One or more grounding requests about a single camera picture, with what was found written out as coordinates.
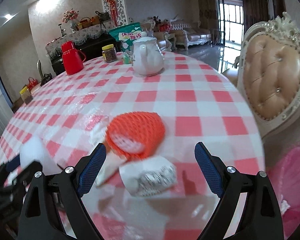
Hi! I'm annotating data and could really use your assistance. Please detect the white foam block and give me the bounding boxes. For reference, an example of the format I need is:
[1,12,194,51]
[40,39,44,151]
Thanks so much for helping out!
[19,136,62,176]

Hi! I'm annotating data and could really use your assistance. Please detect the crushed paper cup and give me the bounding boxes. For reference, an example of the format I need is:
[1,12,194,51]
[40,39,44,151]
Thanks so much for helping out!
[119,156,177,197]

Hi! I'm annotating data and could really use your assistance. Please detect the orange foam net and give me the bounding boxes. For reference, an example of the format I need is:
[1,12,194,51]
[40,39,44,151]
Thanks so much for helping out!
[105,112,165,160]

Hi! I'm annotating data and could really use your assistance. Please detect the pink trash bin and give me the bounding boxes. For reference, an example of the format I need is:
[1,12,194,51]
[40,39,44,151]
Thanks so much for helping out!
[268,146,300,239]

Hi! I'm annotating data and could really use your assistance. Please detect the crumpled cream paper wrapper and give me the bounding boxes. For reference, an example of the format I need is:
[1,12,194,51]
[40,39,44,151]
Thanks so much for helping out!
[89,119,127,187]

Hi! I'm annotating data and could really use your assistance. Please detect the yellow lid jar left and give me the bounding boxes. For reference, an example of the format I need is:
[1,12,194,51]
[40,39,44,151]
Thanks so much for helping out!
[19,86,33,105]

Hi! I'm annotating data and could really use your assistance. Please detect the yellow lid jar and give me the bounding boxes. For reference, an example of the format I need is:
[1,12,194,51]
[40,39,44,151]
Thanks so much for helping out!
[19,86,33,105]
[102,44,117,63]

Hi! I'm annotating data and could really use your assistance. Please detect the red gift bag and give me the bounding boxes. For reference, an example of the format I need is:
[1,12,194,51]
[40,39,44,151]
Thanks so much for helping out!
[27,77,39,90]

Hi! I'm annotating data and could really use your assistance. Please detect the red white checkered tablecloth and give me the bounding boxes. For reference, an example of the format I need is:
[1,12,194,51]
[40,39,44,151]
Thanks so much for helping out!
[0,53,264,239]

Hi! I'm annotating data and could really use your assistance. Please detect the red thermos jug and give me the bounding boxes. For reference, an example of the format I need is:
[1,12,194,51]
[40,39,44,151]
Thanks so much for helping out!
[61,41,86,75]

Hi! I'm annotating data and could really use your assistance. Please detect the beige tufted ornate chair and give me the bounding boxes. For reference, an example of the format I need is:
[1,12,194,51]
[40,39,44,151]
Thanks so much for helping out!
[222,12,300,140]

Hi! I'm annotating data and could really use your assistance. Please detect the yellow lid jar centre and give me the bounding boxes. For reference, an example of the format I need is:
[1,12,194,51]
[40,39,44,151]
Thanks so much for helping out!
[102,44,117,63]

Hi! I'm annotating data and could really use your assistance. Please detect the black piano with lace cover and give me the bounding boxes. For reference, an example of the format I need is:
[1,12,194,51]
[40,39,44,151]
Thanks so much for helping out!
[45,21,121,75]

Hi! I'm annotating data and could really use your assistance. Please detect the white ceramic teapot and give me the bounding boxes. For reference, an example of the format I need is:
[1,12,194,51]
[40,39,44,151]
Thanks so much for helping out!
[132,37,164,76]

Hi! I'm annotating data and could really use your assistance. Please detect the flower vase bouquet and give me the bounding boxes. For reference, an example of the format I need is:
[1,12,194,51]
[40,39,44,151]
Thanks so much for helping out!
[62,8,79,33]

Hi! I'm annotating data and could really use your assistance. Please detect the pink ornate sofa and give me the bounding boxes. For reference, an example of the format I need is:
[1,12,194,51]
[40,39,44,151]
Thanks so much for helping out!
[170,21,211,50]

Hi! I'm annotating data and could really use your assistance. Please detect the green snack bag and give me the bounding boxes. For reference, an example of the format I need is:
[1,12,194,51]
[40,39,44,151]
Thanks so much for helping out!
[108,22,147,52]

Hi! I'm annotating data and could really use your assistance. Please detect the red chinese knot decoration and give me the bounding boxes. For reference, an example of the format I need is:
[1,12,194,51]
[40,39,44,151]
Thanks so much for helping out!
[106,0,119,27]

